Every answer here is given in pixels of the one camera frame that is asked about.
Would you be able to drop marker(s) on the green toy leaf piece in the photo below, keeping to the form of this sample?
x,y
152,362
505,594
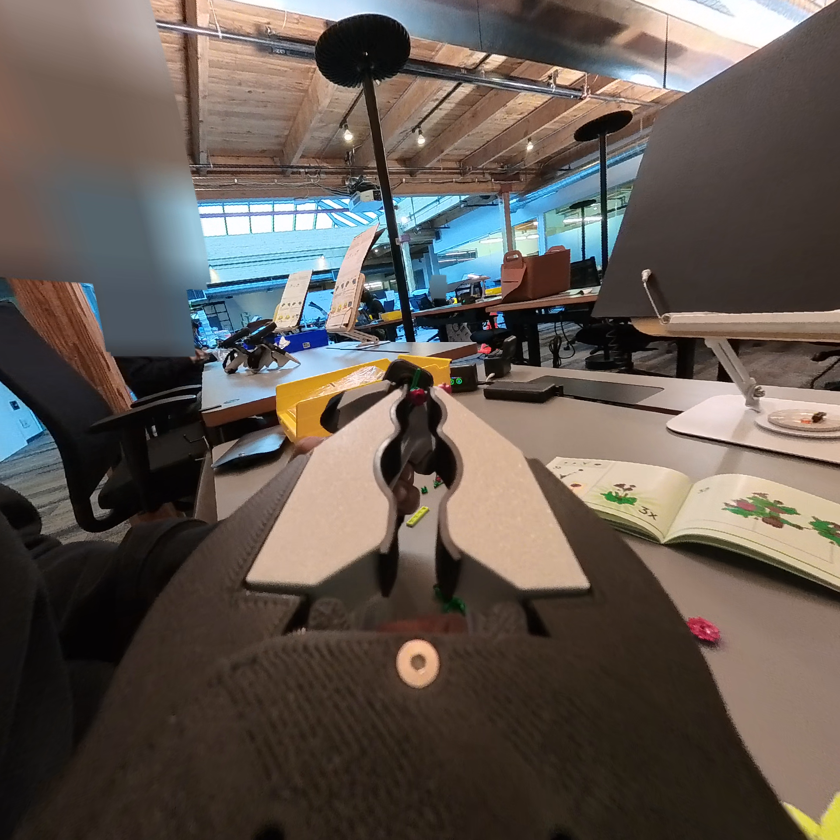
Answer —
x,y
449,600

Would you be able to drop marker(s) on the brown cardboard box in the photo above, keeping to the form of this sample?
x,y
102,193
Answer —
x,y
535,275

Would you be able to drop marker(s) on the black grey handheld device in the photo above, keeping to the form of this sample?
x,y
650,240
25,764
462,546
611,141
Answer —
x,y
256,348

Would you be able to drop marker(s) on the black box with green display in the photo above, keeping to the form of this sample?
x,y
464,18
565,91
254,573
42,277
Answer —
x,y
463,379

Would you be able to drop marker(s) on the black power adapter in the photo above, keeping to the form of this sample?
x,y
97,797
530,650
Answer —
x,y
502,358

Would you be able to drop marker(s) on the black floor lamp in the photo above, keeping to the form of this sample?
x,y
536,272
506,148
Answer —
x,y
604,124
364,49

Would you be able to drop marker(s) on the yellow toy plate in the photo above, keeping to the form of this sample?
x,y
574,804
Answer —
x,y
417,517

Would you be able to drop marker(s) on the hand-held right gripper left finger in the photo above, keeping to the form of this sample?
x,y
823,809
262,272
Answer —
x,y
315,525

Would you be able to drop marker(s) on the large yellow bin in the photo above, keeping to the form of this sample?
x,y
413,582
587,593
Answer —
x,y
308,400

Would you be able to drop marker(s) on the black monitor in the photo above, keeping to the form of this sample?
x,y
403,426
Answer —
x,y
584,272

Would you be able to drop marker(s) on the dark flat pad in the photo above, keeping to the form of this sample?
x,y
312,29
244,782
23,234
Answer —
x,y
249,451

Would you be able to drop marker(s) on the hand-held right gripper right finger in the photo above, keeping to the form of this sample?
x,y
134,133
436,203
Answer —
x,y
518,525

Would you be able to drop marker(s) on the person's left hand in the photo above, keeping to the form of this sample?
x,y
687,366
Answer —
x,y
308,446

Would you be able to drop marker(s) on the small orange black toy piece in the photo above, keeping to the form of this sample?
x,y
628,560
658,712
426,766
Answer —
x,y
818,416

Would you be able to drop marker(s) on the loose pink toy flower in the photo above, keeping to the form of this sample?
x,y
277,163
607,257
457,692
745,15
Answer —
x,y
703,630

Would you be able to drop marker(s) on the black board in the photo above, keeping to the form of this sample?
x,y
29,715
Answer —
x,y
722,197

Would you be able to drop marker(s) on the stand with paper sheet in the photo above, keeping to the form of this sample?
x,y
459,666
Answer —
x,y
293,298
351,289

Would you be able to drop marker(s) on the toy instruction booklet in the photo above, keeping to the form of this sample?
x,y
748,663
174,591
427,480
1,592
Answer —
x,y
722,518

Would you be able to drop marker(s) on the long wooden desk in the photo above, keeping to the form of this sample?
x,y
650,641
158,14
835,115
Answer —
x,y
544,302

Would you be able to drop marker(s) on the person's left forearm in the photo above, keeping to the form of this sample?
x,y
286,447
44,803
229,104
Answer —
x,y
144,558

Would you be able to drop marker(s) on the lime toy flower pot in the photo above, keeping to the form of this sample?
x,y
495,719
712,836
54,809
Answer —
x,y
820,827

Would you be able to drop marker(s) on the green stem with pink flowers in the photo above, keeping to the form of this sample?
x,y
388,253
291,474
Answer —
x,y
417,394

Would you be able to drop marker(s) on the small blue bin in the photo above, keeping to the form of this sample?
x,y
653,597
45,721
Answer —
x,y
305,341

